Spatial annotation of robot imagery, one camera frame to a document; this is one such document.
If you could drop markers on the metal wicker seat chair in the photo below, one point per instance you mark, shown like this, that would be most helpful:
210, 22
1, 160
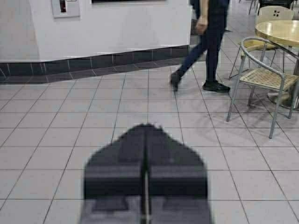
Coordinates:
264, 76

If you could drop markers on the round yellow cafe table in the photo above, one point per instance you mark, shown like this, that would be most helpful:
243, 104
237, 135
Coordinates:
284, 33

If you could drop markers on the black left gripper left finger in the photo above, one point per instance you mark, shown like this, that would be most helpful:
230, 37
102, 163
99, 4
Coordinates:
113, 182

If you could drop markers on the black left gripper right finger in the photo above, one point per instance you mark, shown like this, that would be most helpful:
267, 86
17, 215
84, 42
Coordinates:
178, 181

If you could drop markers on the person in dark clothes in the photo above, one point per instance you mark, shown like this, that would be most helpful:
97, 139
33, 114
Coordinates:
210, 26

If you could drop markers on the beige chair behind table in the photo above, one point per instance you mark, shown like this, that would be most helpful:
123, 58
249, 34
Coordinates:
271, 13

